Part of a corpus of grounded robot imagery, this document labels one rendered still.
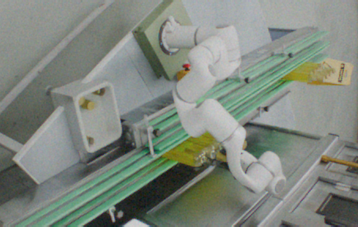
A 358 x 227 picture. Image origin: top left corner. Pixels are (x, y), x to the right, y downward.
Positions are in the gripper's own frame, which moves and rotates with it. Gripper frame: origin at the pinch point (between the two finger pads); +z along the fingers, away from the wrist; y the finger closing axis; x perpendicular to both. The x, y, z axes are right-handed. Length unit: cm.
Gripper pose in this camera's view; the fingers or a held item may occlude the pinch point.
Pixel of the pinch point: (225, 157)
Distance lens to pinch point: 150.7
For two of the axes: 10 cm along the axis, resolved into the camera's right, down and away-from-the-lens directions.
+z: -5.5, -2.6, 7.9
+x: -8.3, 3.0, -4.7
